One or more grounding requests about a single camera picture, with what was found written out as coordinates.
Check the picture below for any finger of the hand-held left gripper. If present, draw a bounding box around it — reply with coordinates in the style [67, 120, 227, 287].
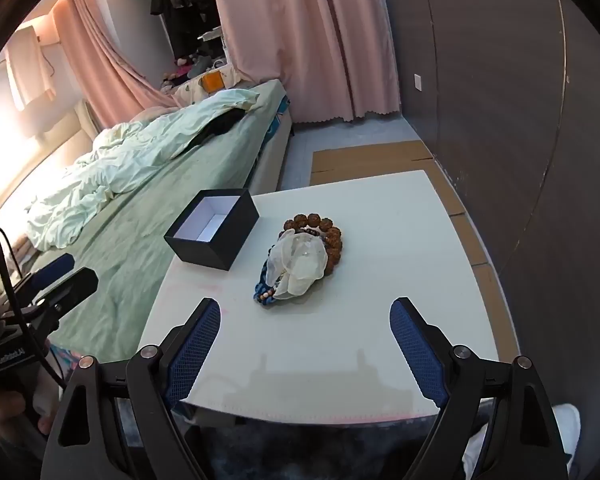
[30, 267, 99, 331]
[12, 253, 76, 301]

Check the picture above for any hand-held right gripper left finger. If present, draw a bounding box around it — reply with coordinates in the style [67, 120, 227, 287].
[40, 297, 222, 480]

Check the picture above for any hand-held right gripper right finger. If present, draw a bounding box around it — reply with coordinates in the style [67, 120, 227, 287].
[389, 297, 573, 480]

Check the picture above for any blue beaded bracelet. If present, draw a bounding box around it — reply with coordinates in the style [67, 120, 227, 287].
[253, 280, 286, 307]

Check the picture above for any black cardboard box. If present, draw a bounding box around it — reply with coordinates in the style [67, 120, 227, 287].
[164, 189, 260, 272]

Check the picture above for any white sheer pouch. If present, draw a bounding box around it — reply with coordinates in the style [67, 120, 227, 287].
[267, 228, 329, 297]

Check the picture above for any brown seed bead bracelet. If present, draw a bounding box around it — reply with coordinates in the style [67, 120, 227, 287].
[280, 214, 344, 273]

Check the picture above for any person's left hand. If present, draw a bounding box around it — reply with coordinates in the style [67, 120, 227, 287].
[0, 387, 56, 441]

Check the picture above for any bed with green sheet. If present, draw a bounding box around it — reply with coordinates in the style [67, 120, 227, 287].
[0, 80, 296, 366]

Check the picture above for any pale green quilt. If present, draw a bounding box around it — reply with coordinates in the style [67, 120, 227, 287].
[25, 89, 260, 251]

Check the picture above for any white shoe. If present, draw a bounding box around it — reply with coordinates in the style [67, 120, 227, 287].
[550, 403, 582, 478]

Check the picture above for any narrow pink curtain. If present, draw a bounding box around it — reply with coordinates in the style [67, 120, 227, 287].
[52, 0, 181, 128]

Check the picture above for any flattened cardboard sheet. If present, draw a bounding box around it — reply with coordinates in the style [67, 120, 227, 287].
[309, 141, 521, 361]

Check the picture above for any black cloth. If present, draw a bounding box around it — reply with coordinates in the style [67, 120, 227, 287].
[192, 109, 246, 148]

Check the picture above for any pile of soft toys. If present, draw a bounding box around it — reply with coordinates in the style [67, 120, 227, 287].
[160, 40, 231, 93]

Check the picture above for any blue patterned cloth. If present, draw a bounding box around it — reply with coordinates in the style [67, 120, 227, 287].
[260, 94, 292, 161]

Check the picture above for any wide pink curtain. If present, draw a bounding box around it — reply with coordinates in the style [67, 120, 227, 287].
[207, 0, 403, 123]

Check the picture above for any black cable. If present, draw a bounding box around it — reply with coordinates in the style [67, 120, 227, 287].
[0, 212, 63, 391]

